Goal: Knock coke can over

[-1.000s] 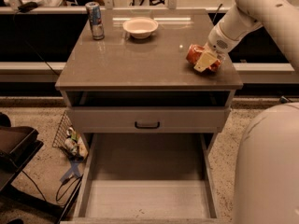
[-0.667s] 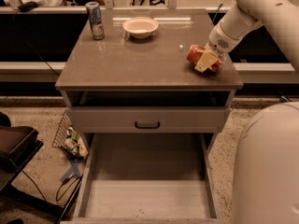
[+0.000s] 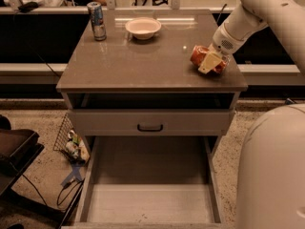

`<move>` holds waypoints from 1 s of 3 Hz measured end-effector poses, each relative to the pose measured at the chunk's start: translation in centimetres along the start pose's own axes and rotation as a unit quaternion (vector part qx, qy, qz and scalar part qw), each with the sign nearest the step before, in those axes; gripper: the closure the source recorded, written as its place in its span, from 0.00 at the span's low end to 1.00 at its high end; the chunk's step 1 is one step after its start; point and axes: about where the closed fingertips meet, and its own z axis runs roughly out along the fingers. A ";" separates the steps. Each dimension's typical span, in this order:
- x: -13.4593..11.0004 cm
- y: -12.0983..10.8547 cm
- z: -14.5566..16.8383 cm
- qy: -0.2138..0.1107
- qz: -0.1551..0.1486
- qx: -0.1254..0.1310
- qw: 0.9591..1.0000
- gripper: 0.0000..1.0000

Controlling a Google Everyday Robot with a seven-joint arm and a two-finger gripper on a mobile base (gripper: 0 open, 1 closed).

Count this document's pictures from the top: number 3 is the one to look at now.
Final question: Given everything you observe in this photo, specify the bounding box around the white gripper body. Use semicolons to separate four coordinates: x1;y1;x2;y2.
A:
212;22;246;54

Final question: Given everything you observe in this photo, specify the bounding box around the orange coke can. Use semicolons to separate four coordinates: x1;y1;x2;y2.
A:
191;45;229;74

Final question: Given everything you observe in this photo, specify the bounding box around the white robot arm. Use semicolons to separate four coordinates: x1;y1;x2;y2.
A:
198;0;305;229

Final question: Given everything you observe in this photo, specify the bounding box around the silver blue energy drink can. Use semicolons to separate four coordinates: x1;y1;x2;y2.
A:
87;2;107;41

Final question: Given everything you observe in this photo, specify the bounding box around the white paper bowl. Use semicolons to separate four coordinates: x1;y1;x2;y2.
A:
125;17;161;40

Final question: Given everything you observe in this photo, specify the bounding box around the grey drawer cabinet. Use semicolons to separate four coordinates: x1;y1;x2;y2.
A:
57;10;247;149

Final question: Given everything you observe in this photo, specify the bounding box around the closed middle drawer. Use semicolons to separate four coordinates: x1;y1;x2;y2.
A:
68;110;234;136

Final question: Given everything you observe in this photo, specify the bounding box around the open bottom drawer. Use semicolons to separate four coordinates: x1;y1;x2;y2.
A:
62;136;226;229

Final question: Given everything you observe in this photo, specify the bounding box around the blue tape cross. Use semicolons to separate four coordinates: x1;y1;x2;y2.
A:
61;164;82;187

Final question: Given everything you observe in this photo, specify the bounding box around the black drawer handle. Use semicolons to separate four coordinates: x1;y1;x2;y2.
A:
137;124;164;133

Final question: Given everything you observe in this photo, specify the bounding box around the wire basket with snacks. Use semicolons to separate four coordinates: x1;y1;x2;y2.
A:
53;114;90;164

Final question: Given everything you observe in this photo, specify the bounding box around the black floor cable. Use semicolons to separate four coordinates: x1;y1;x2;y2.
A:
21;174;84;208

